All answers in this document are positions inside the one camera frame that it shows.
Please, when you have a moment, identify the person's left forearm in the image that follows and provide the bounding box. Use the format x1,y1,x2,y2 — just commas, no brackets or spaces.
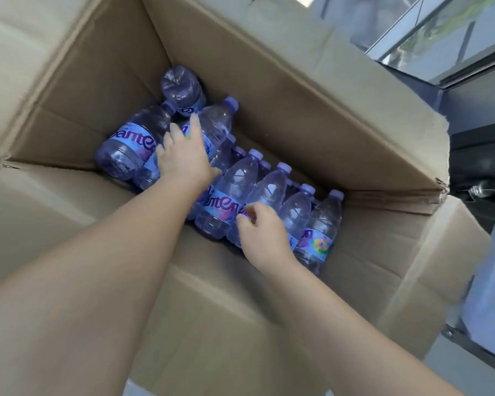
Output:
0,177,215,396

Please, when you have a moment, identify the large brown cardboard box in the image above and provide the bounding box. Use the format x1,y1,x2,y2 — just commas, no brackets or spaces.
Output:
0,0,492,396

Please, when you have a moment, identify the pile of water bottles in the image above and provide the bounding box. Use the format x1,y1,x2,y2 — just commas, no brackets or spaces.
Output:
94,65,345,277

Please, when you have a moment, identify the person's left hand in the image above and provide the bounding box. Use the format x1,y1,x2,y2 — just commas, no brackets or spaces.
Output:
156,114,222,190

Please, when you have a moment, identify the person's right forearm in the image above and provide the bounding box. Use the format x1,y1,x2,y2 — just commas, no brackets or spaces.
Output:
268,260,464,396

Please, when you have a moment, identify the clear plastic water bottle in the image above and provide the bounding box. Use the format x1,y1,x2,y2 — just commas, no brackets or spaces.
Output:
195,149,265,243
181,96,240,169

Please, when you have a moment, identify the glass window panel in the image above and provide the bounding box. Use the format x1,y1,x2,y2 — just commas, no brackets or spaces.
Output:
313,0,495,85

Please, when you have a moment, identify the person's right hand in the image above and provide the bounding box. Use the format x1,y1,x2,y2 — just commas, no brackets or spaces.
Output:
236,203,302,279

